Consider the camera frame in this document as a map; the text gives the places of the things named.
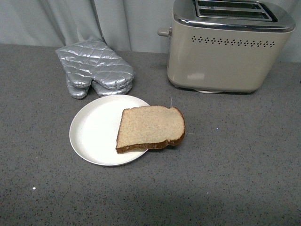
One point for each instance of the upper silver quilted oven mitt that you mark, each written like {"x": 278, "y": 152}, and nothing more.
{"x": 93, "y": 61}

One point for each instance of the lower silver quilted oven mitt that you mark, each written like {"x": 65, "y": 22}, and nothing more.
{"x": 80, "y": 93}

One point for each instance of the silver quilted oven mitt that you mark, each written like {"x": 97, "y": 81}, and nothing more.
{"x": 93, "y": 61}
{"x": 80, "y": 93}

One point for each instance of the grey curtain backdrop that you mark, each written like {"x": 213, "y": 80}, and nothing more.
{"x": 129, "y": 25}

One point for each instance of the beige two-slot toaster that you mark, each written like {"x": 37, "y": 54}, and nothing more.
{"x": 224, "y": 45}

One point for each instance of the white round plate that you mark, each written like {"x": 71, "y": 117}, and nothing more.
{"x": 94, "y": 129}

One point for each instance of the brown bread slice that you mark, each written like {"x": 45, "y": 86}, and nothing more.
{"x": 150, "y": 127}

